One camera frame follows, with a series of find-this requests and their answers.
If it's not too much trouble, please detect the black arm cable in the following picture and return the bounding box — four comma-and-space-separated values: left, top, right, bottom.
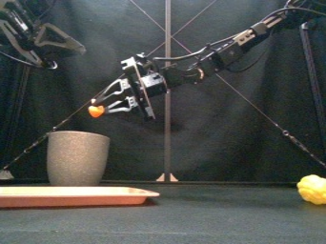
151, 41, 239, 63

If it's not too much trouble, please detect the thin metal frame post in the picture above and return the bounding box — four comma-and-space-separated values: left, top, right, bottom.
155, 0, 179, 183

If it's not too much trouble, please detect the yellow bumpy toy fruit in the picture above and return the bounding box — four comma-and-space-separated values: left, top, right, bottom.
295, 173, 326, 206

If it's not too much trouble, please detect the black perforated frame post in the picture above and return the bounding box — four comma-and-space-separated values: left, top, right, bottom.
298, 21, 326, 151

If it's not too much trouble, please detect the pink plastic tray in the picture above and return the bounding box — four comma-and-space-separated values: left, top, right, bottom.
0, 186, 162, 210

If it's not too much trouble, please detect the small orange tangerine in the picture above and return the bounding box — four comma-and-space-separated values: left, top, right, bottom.
87, 105, 106, 119

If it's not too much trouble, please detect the grey speckled bowl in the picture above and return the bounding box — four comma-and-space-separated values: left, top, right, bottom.
46, 130, 111, 187

